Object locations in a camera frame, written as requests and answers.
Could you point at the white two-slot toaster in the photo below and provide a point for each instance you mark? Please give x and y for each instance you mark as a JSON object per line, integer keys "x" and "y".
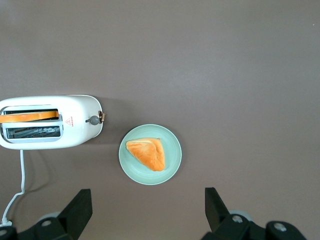
{"x": 75, "y": 125}

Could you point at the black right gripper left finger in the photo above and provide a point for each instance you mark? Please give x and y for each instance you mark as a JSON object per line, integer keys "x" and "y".
{"x": 75, "y": 212}

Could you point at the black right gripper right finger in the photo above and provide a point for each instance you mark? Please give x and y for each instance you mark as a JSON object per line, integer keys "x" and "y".
{"x": 217, "y": 215}

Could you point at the toast slice with orange crust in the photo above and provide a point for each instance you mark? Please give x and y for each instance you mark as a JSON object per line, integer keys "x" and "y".
{"x": 27, "y": 117}

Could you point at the pale green round plate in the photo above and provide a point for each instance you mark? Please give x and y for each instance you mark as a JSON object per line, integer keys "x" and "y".
{"x": 170, "y": 150}

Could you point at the triangular golden bread piece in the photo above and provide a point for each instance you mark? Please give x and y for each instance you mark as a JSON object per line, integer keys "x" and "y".
{"x": 150, "y": 152}

